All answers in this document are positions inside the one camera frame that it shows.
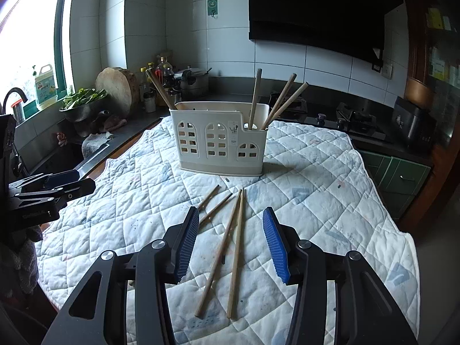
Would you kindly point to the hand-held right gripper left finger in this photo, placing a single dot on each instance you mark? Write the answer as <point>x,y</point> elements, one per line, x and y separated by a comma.
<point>187,244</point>

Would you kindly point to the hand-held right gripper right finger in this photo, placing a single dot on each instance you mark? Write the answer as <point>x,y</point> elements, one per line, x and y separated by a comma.
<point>276,248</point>

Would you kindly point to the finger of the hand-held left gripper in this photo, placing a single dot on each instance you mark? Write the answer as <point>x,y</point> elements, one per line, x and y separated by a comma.
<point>77,188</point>
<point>63,178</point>

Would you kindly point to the wooden chopstick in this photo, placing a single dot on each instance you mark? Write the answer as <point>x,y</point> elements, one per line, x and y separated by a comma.
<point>255,97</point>
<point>210,196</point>
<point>236,251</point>
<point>280,97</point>
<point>287,104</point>
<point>160,88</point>
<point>165,88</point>
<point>221,248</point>
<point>219,206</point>

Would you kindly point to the cream plastic utensil holder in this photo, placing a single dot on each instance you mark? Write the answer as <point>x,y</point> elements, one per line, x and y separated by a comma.
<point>215,143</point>

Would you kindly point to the person's left forearm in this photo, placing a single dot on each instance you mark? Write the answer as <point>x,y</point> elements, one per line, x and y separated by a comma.
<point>19,258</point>

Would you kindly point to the kitchen sink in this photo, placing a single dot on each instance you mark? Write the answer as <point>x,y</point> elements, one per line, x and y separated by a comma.
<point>50,154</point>

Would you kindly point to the white dish rag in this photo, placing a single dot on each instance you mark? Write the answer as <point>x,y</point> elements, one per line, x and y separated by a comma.
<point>95,144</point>

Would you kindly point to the white quilted cloth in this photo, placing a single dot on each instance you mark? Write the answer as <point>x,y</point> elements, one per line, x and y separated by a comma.
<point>323,205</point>

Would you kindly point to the metal bowl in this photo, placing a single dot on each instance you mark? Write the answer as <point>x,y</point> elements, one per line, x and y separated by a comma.
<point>82,112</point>

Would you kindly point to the green leafy vegetables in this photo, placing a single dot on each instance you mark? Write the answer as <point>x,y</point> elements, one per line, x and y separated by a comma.
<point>84,97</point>

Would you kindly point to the black faucet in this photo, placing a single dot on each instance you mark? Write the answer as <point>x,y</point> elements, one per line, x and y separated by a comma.
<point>14,102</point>

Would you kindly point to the white detergent jug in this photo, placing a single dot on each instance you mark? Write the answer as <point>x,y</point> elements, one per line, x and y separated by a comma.
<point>45,88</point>

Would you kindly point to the round wooden cutting board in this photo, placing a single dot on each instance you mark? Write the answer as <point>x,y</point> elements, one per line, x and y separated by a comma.
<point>118,91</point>

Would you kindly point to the small glass jar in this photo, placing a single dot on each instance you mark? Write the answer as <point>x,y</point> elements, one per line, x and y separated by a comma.
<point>149,102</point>

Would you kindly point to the dark sauce bottle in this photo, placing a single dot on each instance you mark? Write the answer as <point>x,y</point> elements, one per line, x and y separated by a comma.
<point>151,73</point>

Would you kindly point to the green cabinet drawers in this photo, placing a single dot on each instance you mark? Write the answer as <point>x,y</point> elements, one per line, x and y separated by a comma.
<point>395,179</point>

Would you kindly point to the gas stove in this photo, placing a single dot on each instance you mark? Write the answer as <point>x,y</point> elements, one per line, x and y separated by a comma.
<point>323,115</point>

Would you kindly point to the cooking oil bottle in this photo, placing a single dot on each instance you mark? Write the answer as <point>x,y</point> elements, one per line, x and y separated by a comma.
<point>164,69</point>

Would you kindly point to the window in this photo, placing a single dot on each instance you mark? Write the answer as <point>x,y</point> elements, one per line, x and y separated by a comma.
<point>28,32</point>

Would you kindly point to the metal pressure cooker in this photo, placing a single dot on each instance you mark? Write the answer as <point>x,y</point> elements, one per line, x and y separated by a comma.
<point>194,81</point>

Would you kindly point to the black kitchen appliance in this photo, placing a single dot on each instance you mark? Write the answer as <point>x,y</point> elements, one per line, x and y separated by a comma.
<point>413,122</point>

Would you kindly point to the black range hood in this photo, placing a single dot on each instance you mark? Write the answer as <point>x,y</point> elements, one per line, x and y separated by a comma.
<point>316,7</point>

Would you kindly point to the wooden cabinet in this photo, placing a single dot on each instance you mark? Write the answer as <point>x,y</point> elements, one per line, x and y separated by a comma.
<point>435,43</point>

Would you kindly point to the yellow box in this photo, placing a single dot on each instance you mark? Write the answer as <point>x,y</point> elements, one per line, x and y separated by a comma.
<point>435,18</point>

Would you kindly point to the wall socket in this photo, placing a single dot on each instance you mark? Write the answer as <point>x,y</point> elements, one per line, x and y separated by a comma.
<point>386,70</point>

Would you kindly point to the green wall hook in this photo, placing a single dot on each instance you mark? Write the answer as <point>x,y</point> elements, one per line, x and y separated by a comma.
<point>212,7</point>

